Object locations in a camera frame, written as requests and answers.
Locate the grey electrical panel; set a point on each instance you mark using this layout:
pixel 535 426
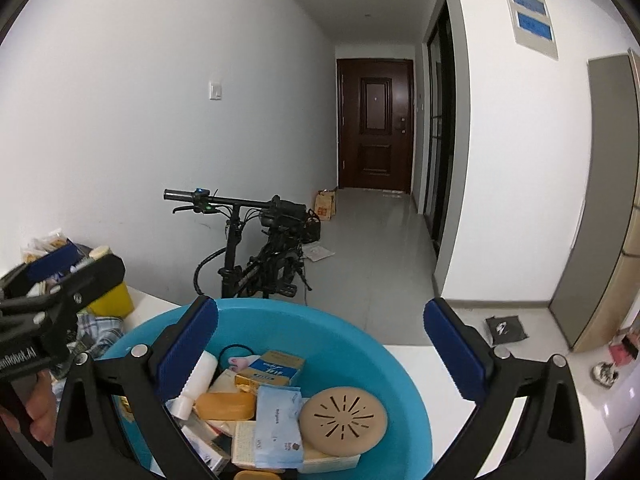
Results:
pixel 532 26

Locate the grey gold refrigerator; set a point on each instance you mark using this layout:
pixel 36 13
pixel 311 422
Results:
pixel 601 278

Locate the black sliding door frame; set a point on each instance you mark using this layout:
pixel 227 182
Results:
pixel 440 111

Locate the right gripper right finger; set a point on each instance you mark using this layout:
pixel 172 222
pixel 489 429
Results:
pixel 461 348

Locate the white light switch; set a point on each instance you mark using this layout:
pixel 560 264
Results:
pixel 215 89

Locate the blue plastic basin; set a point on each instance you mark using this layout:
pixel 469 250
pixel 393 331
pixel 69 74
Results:
pixel 335 354

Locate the white lotion bottle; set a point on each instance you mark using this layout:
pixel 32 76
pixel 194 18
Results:
pixel 198 382

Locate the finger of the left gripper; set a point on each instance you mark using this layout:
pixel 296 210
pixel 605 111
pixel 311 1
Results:
pixel 58 261
pixel 89 283

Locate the dark brown entry door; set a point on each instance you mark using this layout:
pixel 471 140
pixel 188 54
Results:
pixel 375 123

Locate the cream carton box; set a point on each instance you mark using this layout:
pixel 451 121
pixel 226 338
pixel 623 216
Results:
pixel 242 454

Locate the gold foil box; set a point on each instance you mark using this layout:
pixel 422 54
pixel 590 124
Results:
pixel 250 380

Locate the person left hand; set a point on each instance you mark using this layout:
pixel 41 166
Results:
pixel 41 407

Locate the yellow green container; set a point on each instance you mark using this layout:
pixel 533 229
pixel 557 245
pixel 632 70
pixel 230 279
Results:
pixel 116 303

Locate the blue white medicine box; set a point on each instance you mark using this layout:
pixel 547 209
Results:
pixel 279 363

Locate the black folding bicycle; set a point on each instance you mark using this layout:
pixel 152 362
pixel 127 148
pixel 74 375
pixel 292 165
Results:
pixel 263 254

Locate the pink item on floor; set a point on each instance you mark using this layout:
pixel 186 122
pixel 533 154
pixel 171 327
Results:
pixel 625 349

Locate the light blue wipes pack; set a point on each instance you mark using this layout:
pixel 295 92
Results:
pixel 278 443

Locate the brown paper bag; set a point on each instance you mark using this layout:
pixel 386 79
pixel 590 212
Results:
pixel 325 204

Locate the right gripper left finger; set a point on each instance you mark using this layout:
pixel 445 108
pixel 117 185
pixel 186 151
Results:
pixel 180 346

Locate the white sneaker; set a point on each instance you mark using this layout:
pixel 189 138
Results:
pixel 605 374

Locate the blue plaid shirt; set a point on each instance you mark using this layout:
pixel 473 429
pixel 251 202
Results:
pixel 93 335

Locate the beige round perforated disc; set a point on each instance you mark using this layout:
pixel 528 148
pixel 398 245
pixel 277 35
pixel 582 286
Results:
pixel 343 421

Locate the white paper on floor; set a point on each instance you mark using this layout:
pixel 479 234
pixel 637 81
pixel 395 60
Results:
pixel 315 253

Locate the orange soap bar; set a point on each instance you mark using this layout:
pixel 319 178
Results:
pixel 226 406

